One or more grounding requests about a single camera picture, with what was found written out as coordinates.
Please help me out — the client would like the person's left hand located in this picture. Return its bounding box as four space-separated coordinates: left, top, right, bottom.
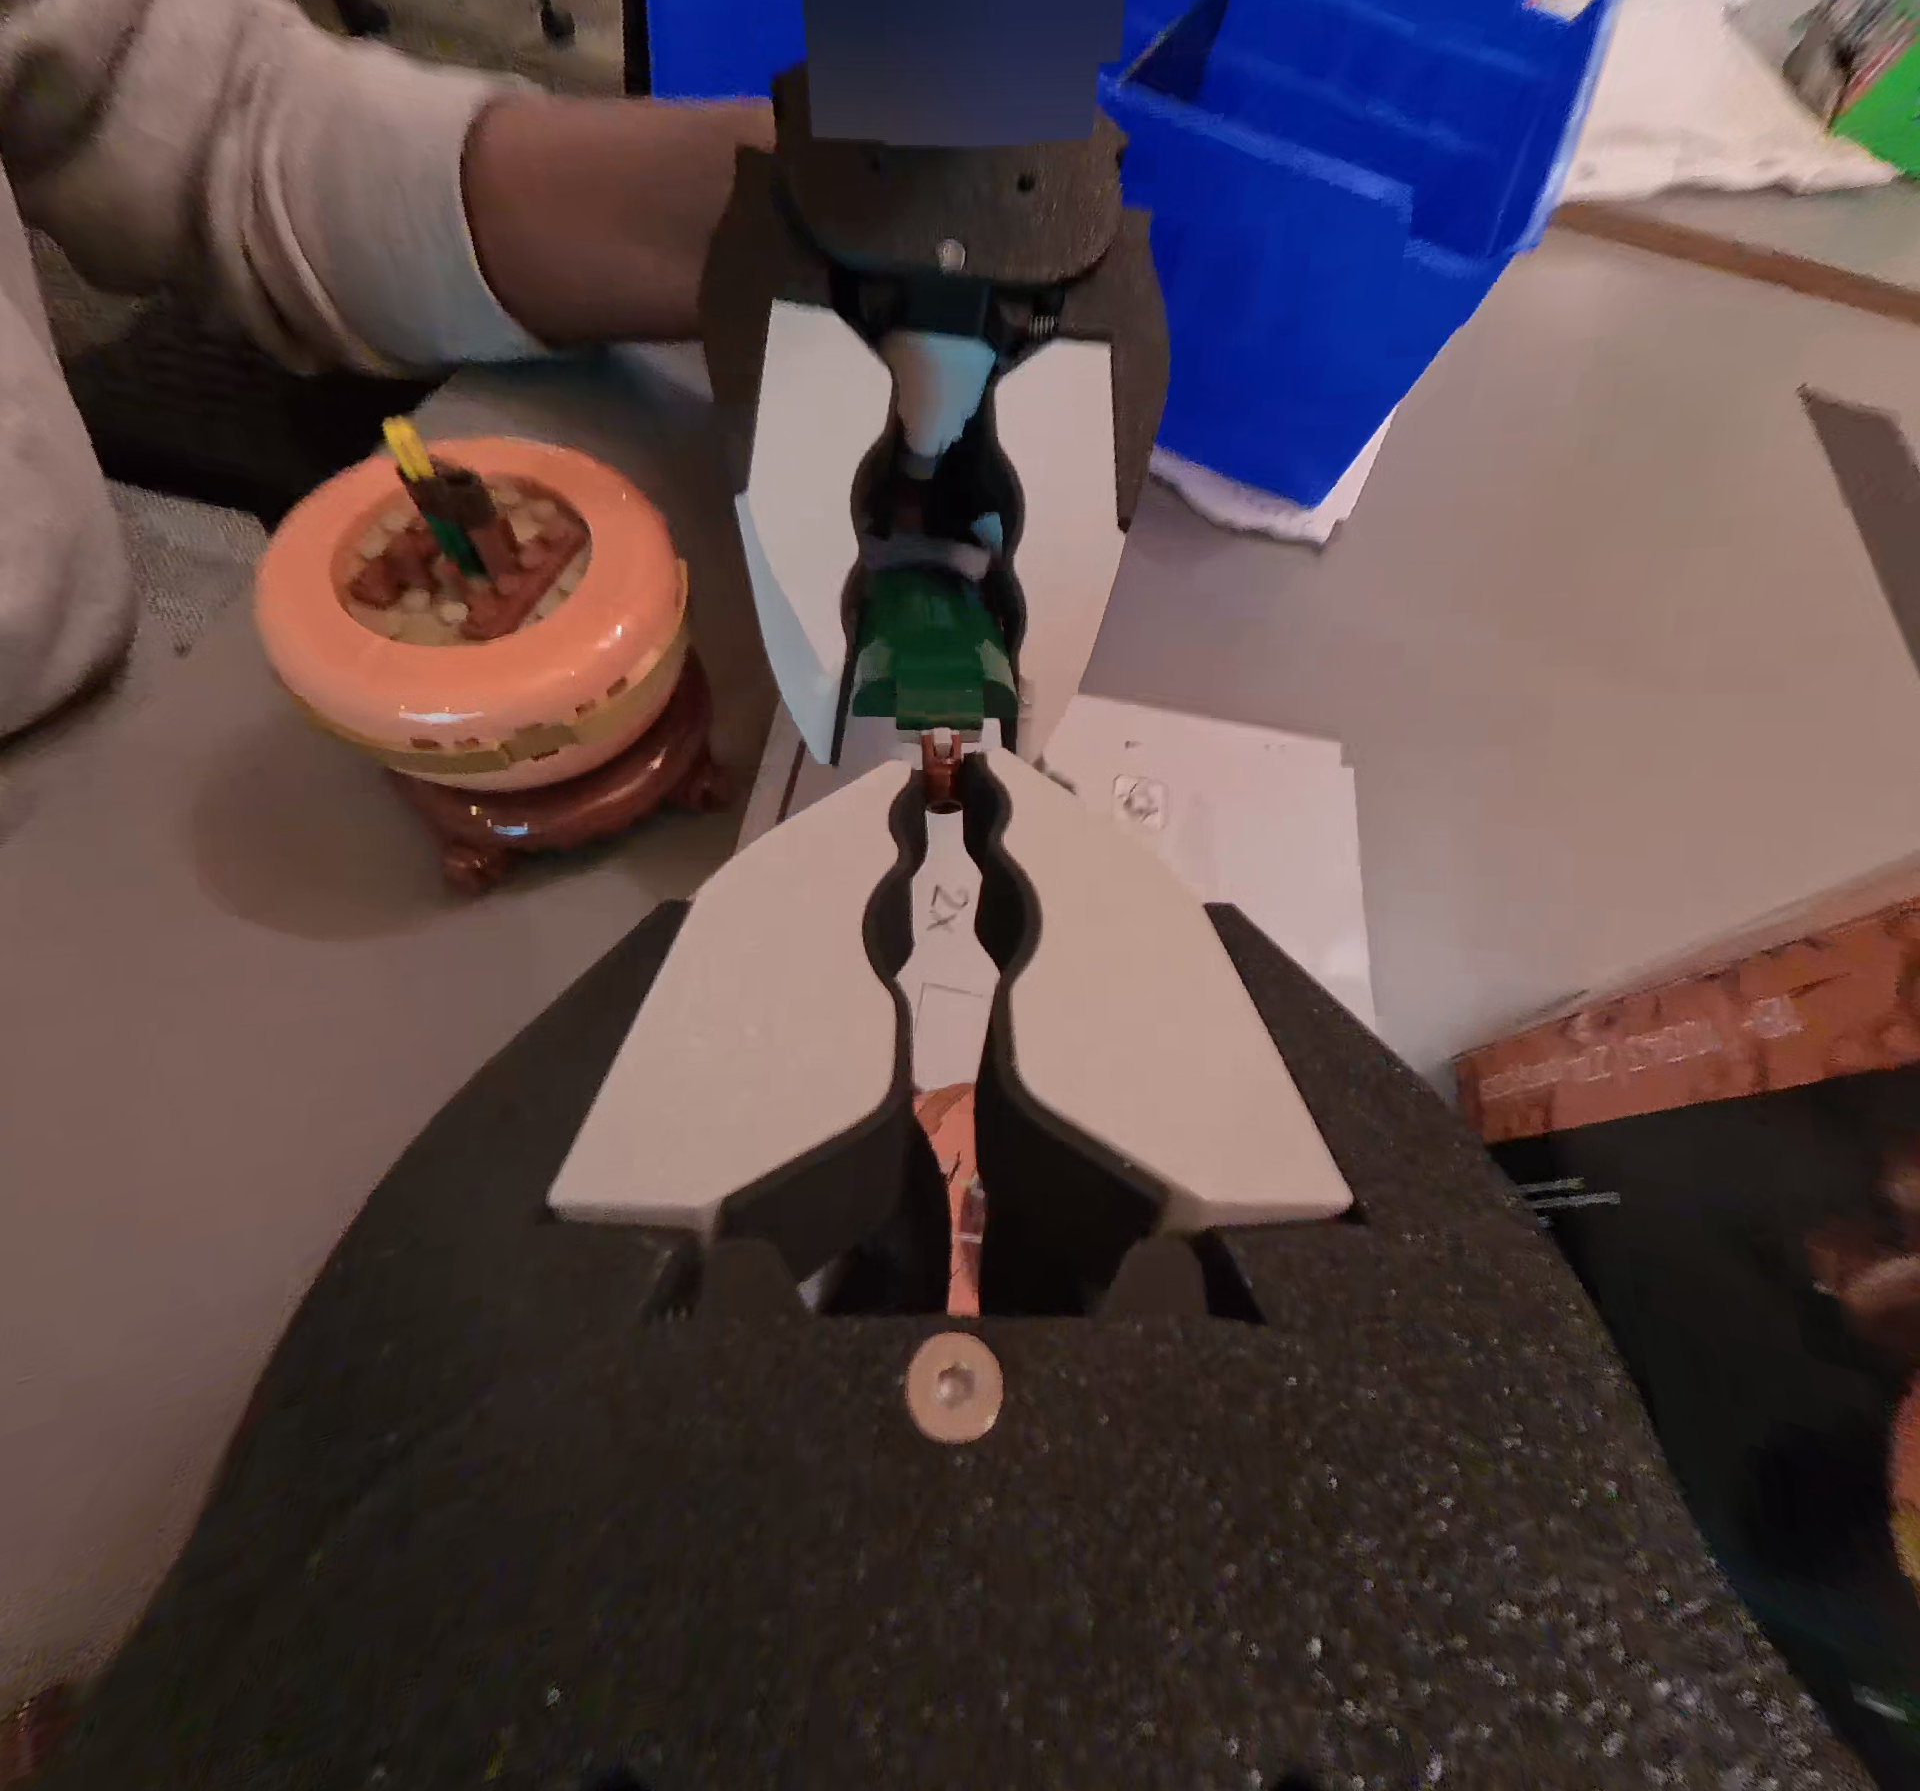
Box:
600 98 778 344

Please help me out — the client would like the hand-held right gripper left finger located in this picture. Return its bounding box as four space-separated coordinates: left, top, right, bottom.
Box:
544 756 920 1245

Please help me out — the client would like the white crumpled sheet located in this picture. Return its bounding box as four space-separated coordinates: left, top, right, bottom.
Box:
1560 0 1896 201

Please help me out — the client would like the person's left forearm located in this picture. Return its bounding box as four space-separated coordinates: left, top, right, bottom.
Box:
0 0 616 375

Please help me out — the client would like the white instruction booklet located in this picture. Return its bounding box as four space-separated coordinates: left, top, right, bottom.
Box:
742 686 1380 1320

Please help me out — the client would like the pink brick flower pot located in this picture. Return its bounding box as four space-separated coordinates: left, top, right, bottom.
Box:
252 437 737 895

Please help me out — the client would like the dark green leaf brick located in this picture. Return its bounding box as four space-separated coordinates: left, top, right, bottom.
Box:
848 567 1024 735

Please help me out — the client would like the green box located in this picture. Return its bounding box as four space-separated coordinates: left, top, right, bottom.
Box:
1787 0 1920 180

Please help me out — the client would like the blue plastic bin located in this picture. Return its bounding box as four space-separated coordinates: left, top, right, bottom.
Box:
642 0 1629 509

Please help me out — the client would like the black and orange set box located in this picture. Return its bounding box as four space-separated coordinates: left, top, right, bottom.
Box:
1451 897 1920 1748

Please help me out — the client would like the yellow tipped brick stem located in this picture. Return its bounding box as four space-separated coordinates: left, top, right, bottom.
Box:
381 415 498 581

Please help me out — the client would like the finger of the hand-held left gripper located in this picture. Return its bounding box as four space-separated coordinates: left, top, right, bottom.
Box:
734 298 901 768
977 317 1126 761

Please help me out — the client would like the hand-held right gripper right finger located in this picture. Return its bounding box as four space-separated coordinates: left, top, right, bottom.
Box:
968 753 1356 1240

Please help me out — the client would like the grey desk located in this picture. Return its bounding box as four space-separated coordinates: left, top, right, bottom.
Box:
0 194 1920 1791

